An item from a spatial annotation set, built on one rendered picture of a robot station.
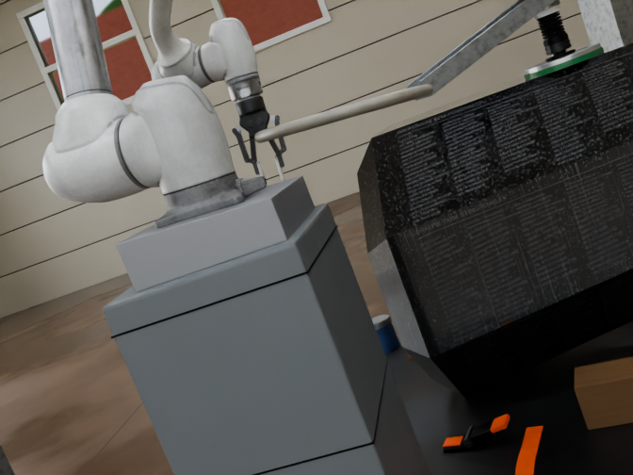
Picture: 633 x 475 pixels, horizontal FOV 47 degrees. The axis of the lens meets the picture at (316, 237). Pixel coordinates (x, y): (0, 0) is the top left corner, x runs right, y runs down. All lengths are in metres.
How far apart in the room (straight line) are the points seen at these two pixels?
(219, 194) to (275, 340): 0.31
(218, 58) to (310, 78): 6.50
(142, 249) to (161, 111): 0.26
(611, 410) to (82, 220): 8.14
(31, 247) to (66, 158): 8.38
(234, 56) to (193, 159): 0.57
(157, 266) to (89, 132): 0.32
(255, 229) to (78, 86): 0.51
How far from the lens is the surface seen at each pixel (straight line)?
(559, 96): 2.09
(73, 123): 1.57
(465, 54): 2.05
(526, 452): 2.00
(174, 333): 1.39
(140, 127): 1.47
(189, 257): 1.38
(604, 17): 3.05
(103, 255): 9.52
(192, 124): 1.44
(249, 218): 1.33
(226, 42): 1.96
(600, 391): 1.98
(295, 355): 1.35
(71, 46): 1.64
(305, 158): 8.51
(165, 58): 2.00
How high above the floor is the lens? 0.99
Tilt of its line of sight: 9 degrees down
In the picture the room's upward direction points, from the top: 21 degrees counter-clockwise
